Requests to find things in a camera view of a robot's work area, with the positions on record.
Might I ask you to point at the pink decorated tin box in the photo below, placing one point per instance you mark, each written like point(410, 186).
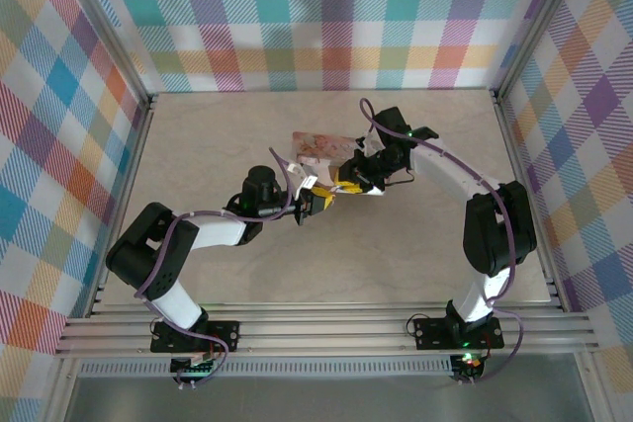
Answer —
point(316, 145)

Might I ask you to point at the aluminium base beam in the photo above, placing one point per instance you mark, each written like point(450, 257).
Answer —
point(321, 333)

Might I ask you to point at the aluminium side rail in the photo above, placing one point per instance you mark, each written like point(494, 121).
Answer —
point(129, 170)
point(523, 170)

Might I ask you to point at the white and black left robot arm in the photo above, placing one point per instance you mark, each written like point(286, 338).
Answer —
point(217, 231)

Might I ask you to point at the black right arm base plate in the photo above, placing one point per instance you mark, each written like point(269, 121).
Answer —
point(430, 330)

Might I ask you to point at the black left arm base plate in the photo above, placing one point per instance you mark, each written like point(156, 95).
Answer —
point(222, 332)

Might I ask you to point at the grey metal sheet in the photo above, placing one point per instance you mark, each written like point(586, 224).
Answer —
point(346, 399)

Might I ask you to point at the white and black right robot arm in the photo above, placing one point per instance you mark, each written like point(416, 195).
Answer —
point(445, 165)

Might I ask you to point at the aluminium frame post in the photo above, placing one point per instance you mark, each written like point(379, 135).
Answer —
point(105, 22)
point(539, 22)

